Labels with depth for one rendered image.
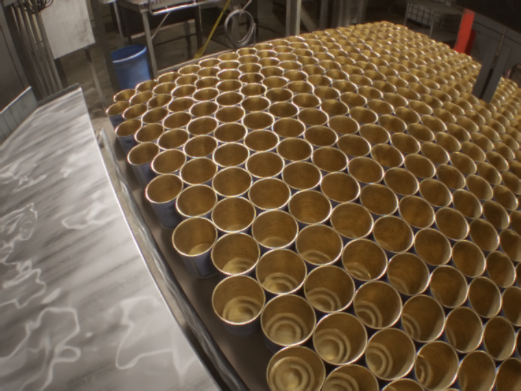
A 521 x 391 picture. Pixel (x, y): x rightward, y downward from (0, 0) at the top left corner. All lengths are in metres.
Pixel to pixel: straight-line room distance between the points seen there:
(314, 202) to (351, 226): 0.08
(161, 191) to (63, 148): 0.43
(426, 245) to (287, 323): 0.27
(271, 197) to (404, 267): 0.26
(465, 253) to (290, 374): 0.35
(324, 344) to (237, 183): 0.32
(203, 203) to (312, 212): 0.20
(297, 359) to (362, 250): 0.19
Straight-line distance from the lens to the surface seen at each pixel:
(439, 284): 0.52
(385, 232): 0.51
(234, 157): 0.59
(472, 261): 0.54
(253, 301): 0.46
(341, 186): 0.54
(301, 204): 0.50
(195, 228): 0.47
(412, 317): 0.50
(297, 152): 0.59
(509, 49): 0.38
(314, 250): 0.50
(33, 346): 0.57
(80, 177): 0.75
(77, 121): 1.00
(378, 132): 0.66
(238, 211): 0.49
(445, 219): 0.57
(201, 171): 0.57
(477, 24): 0.38
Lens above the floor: 1.50
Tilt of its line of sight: 48 degrees down
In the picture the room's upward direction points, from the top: straight up
